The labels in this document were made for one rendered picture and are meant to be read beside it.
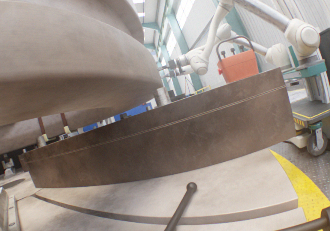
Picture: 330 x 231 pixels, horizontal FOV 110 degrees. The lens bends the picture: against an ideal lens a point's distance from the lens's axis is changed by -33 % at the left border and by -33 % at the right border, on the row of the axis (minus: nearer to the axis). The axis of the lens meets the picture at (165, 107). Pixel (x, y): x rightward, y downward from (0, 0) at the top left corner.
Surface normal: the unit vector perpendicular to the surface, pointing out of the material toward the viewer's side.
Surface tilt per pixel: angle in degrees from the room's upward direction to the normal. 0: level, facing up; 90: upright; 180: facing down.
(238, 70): 97
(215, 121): 90
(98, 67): 90
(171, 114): 90
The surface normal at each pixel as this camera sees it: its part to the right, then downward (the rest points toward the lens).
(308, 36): -0.52, 0.26
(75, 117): -0.25, 0.08
